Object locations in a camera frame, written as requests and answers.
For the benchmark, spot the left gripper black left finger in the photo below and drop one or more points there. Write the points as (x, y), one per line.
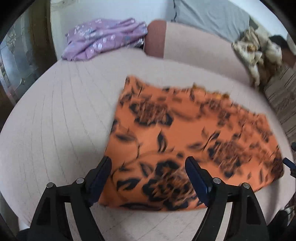
(50, 220)

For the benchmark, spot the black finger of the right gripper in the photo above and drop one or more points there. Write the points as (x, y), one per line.
(291, 165)

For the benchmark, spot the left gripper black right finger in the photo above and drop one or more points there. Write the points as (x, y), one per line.
(246, 218)

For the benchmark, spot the orange black floral cloth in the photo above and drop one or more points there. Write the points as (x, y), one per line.
(156, 129)

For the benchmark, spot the beige brown patterned blanket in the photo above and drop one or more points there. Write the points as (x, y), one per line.
(260, 55)

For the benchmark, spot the grey pillow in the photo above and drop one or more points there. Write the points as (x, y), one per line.
(221, 18)

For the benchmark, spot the pink bolster pillow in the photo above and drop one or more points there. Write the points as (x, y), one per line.
(185, 44)

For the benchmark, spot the purple floral cloth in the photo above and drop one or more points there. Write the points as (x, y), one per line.
(87, 40)

